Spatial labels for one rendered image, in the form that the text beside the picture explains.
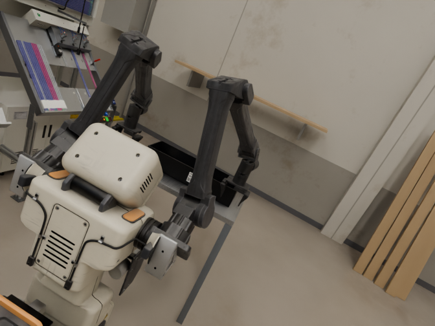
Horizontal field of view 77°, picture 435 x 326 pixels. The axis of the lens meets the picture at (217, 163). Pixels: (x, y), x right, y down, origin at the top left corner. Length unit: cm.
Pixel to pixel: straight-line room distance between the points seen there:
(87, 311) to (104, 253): 27
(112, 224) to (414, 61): 367
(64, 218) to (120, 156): 19
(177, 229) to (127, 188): 17
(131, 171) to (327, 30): 345
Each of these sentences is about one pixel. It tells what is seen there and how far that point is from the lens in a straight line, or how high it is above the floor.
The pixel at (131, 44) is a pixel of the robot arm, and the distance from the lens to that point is 87.
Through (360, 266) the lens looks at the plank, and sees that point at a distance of 372.
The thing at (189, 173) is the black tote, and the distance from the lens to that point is 155.
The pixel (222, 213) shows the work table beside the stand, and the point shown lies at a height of 80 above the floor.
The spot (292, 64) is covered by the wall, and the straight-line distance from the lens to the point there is 384.
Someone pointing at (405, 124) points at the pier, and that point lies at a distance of 380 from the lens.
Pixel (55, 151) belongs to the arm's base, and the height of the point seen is 109.
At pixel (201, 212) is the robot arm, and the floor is 111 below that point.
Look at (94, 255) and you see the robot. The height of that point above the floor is 100.
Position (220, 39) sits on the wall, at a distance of 412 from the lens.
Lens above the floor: 150
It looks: 19 degrees down
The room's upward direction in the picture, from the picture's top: 24 degrees clockwise
